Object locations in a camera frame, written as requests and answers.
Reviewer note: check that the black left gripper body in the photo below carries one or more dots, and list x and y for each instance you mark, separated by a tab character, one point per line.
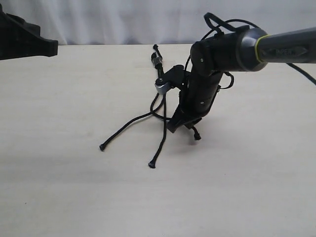
6	35

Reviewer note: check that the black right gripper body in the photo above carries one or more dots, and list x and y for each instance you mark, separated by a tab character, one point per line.
186	116

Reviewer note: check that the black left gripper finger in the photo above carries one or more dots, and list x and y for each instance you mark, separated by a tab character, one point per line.
24	40

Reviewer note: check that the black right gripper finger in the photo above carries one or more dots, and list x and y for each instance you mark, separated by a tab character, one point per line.
191	124
173	125

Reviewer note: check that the white backdrop curtain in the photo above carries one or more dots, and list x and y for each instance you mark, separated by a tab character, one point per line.
154	21

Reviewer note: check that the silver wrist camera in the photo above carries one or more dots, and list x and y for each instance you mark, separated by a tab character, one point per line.
171	79

